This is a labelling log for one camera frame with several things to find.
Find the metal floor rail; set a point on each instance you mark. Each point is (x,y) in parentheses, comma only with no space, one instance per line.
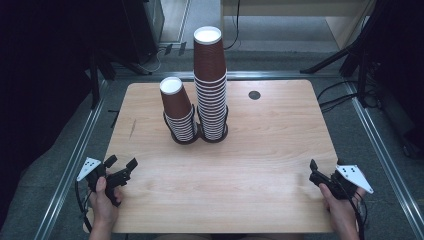
(73,156)
(260,75)
(383,156)

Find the black computer tower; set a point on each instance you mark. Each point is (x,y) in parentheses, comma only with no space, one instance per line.
(143,26)

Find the dark round table grommet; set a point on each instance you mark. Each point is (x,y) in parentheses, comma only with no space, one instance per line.
(254,95)

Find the person's left hand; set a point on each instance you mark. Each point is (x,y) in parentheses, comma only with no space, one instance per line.
(103,210)

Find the person's right hand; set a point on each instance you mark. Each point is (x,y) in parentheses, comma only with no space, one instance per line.
(341,213)

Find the short stack of brown cups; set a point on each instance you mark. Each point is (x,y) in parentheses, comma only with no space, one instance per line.
(176,103)

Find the black tripod stand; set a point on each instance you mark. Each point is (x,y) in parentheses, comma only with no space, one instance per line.
(353,50)

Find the light wooden cabinet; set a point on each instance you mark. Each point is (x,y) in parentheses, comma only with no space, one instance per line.
(343,20)

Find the black metal stand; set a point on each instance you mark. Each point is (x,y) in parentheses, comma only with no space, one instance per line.
(95,76)

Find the tall stack of brown cups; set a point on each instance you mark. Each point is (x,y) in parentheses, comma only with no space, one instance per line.
(210,66)

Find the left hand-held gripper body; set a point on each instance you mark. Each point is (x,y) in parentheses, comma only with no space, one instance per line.
(115,180)

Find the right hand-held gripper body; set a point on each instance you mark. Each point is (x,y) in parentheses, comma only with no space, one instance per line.
(353,176)

